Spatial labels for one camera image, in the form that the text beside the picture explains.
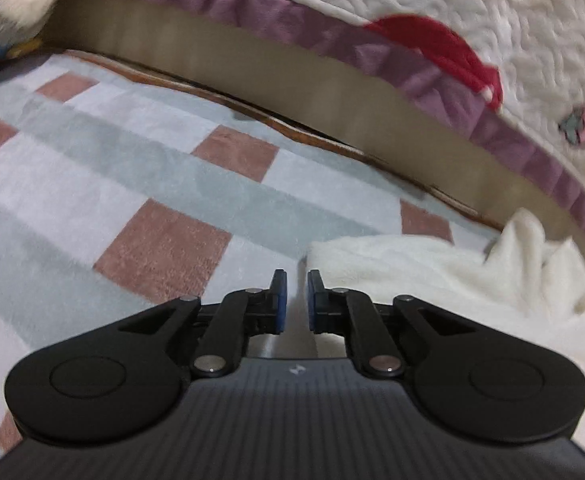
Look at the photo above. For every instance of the checkered pastel rug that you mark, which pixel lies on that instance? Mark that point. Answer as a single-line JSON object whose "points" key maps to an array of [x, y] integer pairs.
{"points": [[122, 170]]}

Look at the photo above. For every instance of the beige bed frame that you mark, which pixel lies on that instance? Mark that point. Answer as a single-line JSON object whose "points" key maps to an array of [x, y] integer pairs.
{"points": [[272, 70]]}

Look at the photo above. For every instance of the white fleece garment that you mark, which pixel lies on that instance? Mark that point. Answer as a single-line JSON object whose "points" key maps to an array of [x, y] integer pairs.
{"points": [[422, 270]]}

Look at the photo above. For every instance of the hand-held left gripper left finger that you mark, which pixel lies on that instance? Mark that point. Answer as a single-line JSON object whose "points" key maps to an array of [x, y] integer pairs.
{"points": [[280, 305]]}

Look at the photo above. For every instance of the white quilted bedspread red bears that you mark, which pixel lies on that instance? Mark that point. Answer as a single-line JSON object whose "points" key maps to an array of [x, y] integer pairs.
{"points": [[497, 20]]}

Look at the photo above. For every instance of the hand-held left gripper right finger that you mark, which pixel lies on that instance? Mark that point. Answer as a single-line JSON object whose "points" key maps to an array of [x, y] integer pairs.
{"points": [[313, 305]]}

